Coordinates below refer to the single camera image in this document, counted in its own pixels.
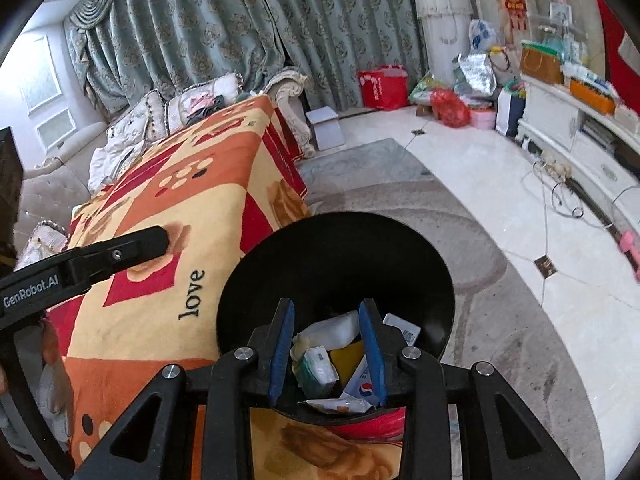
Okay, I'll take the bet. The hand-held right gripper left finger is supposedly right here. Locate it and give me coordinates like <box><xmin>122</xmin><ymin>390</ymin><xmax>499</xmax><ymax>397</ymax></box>
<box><xmin>75</xmin><ymin>297</ymin><xmax>297</xmax><ymax>480</ymax></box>

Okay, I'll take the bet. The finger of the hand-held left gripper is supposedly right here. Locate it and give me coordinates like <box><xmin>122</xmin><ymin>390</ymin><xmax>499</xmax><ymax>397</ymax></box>
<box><xmin>65</xmin><ymin>226</ymin><xmax>171</xmax><ymax>293</ymax></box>

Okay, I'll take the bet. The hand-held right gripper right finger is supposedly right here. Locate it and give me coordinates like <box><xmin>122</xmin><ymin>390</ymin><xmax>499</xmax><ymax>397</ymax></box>
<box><xmin>357</xmin><ymin>297</ymin><xmax>583</xmax><ymax>480</ymax></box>

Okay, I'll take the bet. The beige paper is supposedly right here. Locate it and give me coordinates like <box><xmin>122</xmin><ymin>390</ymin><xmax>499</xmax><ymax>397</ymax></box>
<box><xmin>291</xmin><ymin>332</ymin><xmax>308</xmax><ymax>376</ymax></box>

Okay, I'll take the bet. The yellow sponge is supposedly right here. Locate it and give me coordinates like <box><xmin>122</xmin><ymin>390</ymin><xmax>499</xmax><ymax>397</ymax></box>
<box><xmin>330</xmin><ymin>340</ymin><xmax>367</xmax><ymax>386</ymax></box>

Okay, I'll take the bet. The white blue tissue pack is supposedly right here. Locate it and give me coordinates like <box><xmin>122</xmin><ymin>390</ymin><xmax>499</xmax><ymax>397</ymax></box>
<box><xmin>342</xmin><ymin>355</ymin><xmax>381</xmax><ymax>403</ymax></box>

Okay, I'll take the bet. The teal tissue pack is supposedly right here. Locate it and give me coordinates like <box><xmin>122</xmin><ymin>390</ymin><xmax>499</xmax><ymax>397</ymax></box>
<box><xmin>295</xmin><ymin>346</ymin><xmax>341</xmax><ymax>398</ymax></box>

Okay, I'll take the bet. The black trash bin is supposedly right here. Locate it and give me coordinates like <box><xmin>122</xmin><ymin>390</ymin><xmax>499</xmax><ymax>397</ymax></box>
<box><xmin>216</xmin><ymin>211</ymin><xmax>456</xmax><ymax>427</ymax></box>

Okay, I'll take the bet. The red orange printed blanket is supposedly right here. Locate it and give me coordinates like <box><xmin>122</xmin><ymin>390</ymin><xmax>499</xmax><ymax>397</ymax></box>
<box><xmin>42</xmin><ymin>95</ymin><xmax>408</xmax><ymax>480</ymax></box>

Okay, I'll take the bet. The grey tufted sofa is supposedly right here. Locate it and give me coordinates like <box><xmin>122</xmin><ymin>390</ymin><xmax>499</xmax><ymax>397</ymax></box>
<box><xmin>15</xmin><ymin>67</ymin><xmax>316</xmax><ymax>241</ymax></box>

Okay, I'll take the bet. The grey rug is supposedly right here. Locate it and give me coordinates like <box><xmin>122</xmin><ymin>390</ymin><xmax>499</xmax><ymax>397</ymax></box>
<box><xmin>297</xmin><ymin>137</ymin><xmax>606</xmax><ymax>480</ymax></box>

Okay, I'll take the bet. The pile of clothes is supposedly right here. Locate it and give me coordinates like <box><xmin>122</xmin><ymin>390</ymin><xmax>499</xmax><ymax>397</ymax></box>
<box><xmin>185</xmin><ymin>91</ymin><xmax>228</xmax><ymax>123</ymax></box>

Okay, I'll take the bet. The white cardboard box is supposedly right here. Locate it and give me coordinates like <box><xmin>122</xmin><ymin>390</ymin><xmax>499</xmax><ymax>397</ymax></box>
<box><xmin>305</xmin><ymin>107</ymin><xmax>346</xmax><ymax>152</ymax></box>

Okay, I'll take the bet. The green patterned curtain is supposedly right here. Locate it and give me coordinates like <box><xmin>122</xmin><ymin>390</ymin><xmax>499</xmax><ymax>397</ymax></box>
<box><xmin>62</xmin><ymin>0</ymin><xmax>431</xmax><ymax>116</ymax></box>

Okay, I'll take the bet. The white power strip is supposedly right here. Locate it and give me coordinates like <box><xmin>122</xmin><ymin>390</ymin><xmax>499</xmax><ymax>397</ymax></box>
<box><xmin>532</xmin><ymin>157</ymin><xmax>571</xmax><ymax>178</ymax></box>

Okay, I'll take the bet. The red plastic bag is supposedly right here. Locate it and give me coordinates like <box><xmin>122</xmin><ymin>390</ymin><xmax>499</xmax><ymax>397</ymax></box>
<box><xmin>431</xmin><ymin>89</ymin><xmax>472</xmax><ymax>128</ymax></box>

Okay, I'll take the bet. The pink box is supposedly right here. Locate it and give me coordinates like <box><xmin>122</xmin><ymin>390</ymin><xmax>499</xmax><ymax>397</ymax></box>
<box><xmin>467</xmin><ymin>107</ymin><xmax>498</xmax><ymax>131</ymax></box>

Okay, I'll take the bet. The red shopping bag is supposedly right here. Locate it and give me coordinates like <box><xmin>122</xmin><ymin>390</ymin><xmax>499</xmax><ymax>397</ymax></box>
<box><xmin>357</xmin><ymin>66</ymin><xmax>410</xmax><ymax>110</ymax></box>

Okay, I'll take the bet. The green packet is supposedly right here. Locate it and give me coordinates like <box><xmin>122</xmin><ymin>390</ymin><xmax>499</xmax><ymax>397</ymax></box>
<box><xmin>407</xmin><ymin>72</ymin><xmax>443</xmax><ymax>106</ymax></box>

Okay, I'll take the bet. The dark paper bag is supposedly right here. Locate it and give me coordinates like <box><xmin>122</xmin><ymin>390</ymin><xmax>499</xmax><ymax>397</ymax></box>
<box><xmin>495</xmin><ymin>87</ymin><xmax>526</xmax><ymax>138</ymax></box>

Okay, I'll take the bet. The pink toy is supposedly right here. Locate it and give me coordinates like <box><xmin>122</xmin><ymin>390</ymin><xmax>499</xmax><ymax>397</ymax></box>
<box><xmin>619</xmin><ymin>230</ymin><xmax>640</xmax><ymax>281</ymax></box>

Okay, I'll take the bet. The silver foil bag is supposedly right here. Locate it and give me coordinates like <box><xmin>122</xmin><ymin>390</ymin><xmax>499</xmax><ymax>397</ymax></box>
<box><xmin>452</xmin><ymin>52</ymin><xmax>498</xmax><ymax>96</ymax></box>

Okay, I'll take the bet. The white cabinet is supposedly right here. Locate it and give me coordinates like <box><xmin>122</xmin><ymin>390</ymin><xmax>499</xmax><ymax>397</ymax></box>
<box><xmin>517</xmin><ymin>75</ymin><xmax>640</xmax><ymax>241</ymax></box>

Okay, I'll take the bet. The brown gift bag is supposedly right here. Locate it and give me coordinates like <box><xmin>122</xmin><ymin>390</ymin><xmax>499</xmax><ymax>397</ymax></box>
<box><xmin>520</xmin><ymin>42</ymin><xmax>566</xmax><ymax>86</ymax></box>

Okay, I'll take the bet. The white blue plastic bag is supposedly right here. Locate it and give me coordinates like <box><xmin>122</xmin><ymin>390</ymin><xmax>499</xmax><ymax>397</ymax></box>
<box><xmin>467</xmin><ymin>19</ymin><xmax>498</xmax><ymax>53</ymax></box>

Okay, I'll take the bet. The orange box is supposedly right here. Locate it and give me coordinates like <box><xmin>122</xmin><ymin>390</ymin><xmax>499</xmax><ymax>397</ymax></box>
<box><xmin>570</xmin><ymin>80</ymin><xmax>617</xmax><ymax>116</ymax></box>

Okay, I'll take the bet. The covered standing air conditioner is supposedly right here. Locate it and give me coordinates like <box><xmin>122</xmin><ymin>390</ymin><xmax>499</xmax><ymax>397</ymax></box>
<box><xmin>407</xmin><ymin>0</ymin><xmax>481</xmax><ymax>81</ymax></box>

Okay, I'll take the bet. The red hanging decoration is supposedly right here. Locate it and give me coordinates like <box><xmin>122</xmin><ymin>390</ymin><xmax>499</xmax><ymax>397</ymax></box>
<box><xmin>497</xmin><ymin>0</ymin><xmax>528</xmax><ymax>33</ymax></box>

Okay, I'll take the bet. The red cloth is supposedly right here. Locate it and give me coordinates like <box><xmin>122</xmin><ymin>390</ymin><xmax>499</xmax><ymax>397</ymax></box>
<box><xmin>595</xmin><ymin>0</ymin><xmax>640</xmax><ymax>106</ymax></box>

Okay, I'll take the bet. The white cable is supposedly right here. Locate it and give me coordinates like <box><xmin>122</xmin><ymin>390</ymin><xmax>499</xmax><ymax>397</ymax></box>
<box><xmin>532</xmin><ymin>160</ymin><xmax>586</xmax><ymax>221</ymax></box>

